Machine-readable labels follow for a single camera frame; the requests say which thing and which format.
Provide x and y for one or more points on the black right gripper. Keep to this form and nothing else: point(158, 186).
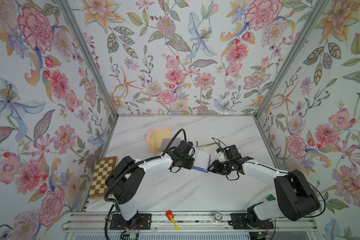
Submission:
point(215, 168)

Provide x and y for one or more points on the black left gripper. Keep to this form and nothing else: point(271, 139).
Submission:
point(190, 162)

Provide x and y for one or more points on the blue bordered white letter paper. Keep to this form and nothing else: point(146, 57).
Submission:
point(202, 161)

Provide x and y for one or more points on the grey lavender envelope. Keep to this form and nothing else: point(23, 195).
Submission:
point(165, 142)

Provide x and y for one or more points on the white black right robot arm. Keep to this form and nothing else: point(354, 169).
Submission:
point(295, 198)

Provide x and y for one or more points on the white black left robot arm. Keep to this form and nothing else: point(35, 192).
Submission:
point(124, 181)

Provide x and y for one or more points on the yellow envelope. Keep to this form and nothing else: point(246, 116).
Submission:
point(162, 134)

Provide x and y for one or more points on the pink envelope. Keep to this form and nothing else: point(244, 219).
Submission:
point(150, 138)

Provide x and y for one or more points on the green tag label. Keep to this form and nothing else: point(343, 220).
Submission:
point(270, 197)

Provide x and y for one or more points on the round silver knob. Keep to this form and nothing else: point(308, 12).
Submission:
point(218, 217)

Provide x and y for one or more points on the yellow stick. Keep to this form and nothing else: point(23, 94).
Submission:
point(176, 227)

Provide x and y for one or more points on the wooden checkered chessboard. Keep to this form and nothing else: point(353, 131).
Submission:
point(103, 169)

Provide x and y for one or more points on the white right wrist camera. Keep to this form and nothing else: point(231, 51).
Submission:
point(221, 155)

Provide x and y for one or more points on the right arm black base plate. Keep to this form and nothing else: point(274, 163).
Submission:
point(240, 221)

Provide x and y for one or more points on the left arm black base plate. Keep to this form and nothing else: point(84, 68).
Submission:
point(139, 222)

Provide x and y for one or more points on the aluminium front rail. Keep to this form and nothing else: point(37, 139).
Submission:
point(186, 221)

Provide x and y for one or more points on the aluminium corner frame post left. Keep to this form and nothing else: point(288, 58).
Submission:
point(82, 44)

